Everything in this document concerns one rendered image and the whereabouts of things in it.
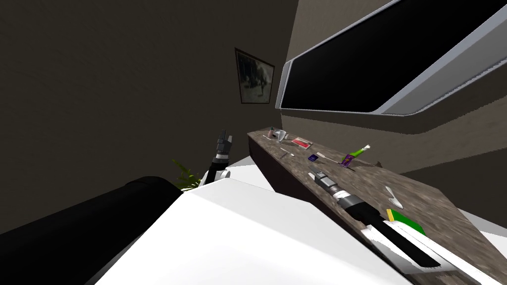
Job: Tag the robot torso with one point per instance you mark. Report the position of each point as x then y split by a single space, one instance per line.
257 245

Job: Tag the white knife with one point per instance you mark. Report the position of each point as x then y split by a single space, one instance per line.
327 158

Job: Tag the brown wooden table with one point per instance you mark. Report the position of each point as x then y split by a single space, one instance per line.
396 178

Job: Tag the small blue box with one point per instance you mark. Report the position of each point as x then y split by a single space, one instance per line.
313 157

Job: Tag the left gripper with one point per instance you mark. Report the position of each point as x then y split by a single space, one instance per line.
223 150

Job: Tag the green potted plant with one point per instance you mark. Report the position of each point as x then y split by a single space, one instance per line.
188 178

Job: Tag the green bottle with purple label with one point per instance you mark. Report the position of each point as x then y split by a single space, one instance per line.
353 156

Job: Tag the white mug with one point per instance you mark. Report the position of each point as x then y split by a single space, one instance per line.
280 135

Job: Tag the dark framed wall picture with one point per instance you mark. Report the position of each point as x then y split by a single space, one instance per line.
255 77

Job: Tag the red book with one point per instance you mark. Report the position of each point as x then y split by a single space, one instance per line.
301 143

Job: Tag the silver spoon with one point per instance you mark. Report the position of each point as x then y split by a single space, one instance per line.
286 152

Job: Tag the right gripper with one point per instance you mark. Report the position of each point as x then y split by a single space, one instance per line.
327 183

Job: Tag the green and yellow book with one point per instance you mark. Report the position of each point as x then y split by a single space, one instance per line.
408 224

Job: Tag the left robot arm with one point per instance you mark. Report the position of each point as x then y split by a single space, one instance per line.
79 237

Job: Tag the black television with grey frame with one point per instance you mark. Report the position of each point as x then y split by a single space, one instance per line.
356 63

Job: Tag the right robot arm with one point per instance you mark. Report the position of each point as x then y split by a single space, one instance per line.
364 209

